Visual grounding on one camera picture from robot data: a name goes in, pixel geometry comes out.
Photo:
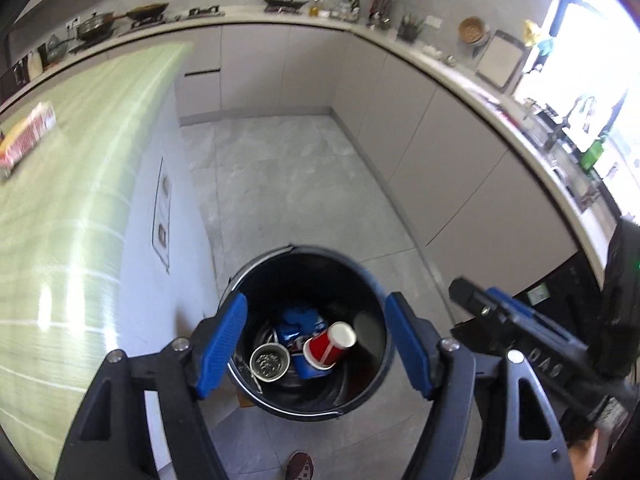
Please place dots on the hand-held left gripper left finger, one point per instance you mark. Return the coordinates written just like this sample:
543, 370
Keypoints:
222, 345

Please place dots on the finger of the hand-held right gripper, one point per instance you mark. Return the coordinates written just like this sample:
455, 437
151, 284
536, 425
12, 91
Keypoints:
477, 302
525, 312

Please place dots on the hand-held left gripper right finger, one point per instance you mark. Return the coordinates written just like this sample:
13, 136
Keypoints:
410, 345

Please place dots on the metal tin can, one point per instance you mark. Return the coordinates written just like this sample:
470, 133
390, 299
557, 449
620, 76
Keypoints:
270, 362

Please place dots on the blue soda can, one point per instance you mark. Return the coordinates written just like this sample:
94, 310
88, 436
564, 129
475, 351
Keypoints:
295, 324

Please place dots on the red paper cup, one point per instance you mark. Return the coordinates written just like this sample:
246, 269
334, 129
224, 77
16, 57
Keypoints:
327, 345

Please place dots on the black trash bin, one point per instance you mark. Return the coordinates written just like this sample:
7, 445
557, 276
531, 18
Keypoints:
310, 280

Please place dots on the person's right forearm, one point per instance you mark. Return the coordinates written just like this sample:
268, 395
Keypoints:
582, 457

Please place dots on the black built-in appliance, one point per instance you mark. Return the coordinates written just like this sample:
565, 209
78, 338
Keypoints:
560, 280

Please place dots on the grey island table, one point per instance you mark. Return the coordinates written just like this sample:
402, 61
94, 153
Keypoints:
185, 240

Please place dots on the table side socket panel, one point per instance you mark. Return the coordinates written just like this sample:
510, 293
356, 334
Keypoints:
162, 215

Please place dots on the person's left foot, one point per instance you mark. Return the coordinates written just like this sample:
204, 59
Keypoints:
300, 466

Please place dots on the green bottle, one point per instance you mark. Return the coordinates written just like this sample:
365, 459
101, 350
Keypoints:
592, 155

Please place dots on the green checked tablecloth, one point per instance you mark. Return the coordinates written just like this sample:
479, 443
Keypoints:
75, 210

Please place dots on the black sink faucet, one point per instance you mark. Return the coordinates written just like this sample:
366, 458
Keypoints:
580, 115

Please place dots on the grey kitchen counter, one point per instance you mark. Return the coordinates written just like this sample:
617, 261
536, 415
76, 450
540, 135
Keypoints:
400, 110

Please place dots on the grey cutting board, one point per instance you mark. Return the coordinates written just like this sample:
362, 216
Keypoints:
500, 62

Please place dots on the round woven basket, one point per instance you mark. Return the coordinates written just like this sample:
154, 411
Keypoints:
471, 30

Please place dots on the yellow cloth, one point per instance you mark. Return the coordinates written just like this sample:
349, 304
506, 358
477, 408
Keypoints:
532, 31

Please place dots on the black knife holder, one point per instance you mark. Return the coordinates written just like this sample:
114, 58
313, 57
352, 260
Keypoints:
410, 31

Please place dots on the bright window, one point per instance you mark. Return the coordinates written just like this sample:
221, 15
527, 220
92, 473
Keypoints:
590, 35

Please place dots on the pink white carton box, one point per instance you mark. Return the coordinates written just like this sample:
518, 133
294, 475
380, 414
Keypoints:
35, 125

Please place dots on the utensil holder with utensils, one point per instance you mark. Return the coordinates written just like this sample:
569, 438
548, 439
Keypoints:
380, 10

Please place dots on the dark glass bottle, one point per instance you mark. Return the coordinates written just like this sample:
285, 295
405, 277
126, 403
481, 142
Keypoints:
356, 6

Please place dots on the black gas stove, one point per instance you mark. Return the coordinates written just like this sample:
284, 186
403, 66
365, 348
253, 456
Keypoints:
200, 11

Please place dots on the yellow oil bottle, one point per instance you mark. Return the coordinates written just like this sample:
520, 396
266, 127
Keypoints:
314, 10

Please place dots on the white jug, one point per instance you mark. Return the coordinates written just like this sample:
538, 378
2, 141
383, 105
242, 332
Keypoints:
34, 66

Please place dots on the green ceramic vase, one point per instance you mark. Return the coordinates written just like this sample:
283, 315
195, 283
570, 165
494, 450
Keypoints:
55, 49

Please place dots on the black frying pan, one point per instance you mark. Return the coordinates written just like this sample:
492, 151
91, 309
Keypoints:
147, 11

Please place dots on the wok with glass lid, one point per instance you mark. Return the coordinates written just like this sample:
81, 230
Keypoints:
95, 26

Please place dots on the white wall socket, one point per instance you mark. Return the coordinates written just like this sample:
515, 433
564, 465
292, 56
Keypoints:
73, 22

